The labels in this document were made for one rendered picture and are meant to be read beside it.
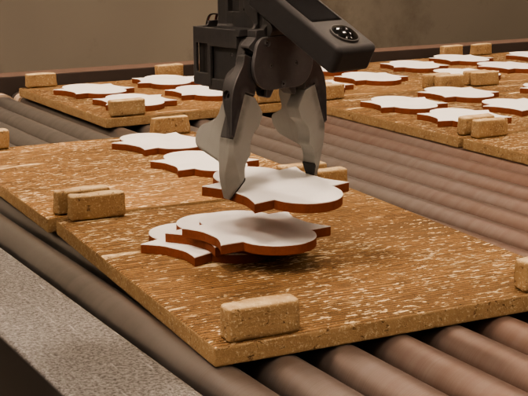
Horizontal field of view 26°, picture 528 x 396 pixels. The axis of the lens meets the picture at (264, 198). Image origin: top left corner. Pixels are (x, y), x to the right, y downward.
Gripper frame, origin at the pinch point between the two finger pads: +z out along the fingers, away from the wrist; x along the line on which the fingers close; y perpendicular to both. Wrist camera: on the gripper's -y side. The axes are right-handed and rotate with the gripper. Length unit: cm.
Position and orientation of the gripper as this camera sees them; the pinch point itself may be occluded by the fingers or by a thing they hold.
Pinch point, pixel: (276, 182)
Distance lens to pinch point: 102.7
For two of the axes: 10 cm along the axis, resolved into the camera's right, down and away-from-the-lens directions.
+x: -7.3, 1.6, -6.7
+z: 0.0, 9.7, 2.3
